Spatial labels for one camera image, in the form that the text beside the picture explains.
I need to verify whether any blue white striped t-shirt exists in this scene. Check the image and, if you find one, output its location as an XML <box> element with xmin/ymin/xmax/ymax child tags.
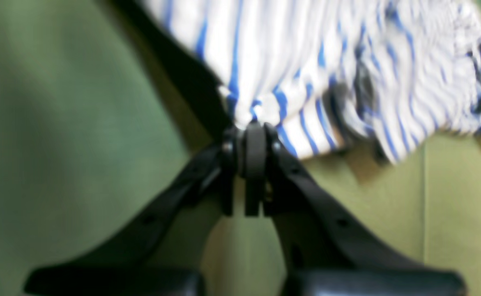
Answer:
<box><xmin>138</xmin><ymin>0</ymin><xmax>481</xmax><ymax>163</ymax></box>

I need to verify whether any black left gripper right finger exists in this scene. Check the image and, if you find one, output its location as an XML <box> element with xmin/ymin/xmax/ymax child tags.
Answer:
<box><xmin>264</xmin><ymin>124</ymin><xmax>467</xmax><ymax>296</ymax></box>

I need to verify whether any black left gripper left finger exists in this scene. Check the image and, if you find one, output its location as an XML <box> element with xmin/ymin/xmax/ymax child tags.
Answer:
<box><xmin>23</xmin><ymin>123</ymin><xmax>265</xmax><ymax>296</ymax></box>

